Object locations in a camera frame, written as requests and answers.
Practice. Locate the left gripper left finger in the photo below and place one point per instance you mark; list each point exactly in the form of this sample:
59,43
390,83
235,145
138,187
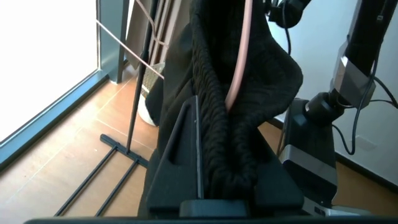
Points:
177,180

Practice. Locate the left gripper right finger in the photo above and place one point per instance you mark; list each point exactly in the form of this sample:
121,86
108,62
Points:
280,193

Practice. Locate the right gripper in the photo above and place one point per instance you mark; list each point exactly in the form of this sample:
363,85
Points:
295,12

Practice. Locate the black knitted garment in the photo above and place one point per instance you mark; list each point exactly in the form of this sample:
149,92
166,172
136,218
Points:
217,140

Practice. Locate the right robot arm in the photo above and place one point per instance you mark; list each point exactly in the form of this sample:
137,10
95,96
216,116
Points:
370,31

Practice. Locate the white laundry basket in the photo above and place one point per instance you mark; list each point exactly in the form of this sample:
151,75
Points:
146,112

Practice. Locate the black clothes rack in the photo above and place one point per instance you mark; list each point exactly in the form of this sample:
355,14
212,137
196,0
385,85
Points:
136,93

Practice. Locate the window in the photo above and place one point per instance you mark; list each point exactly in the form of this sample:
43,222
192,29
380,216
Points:
46,62

